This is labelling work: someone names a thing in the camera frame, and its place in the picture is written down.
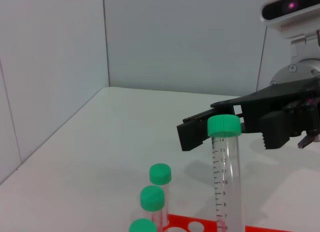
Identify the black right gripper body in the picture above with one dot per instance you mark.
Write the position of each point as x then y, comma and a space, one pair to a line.
275, 99

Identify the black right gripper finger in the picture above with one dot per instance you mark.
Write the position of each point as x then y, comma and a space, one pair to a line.
275, 129
192, 134

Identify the clear test tube green cap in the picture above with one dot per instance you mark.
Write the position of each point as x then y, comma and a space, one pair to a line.
160, 173
152, 198
142, 225
223, 125

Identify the orange test tube rack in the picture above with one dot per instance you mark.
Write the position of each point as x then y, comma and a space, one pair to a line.
177, 219

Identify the silver camera mount bracket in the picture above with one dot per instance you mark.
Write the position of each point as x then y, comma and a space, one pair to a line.
305, 49

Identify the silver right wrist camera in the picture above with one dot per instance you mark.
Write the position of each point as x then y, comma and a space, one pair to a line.
287, 6

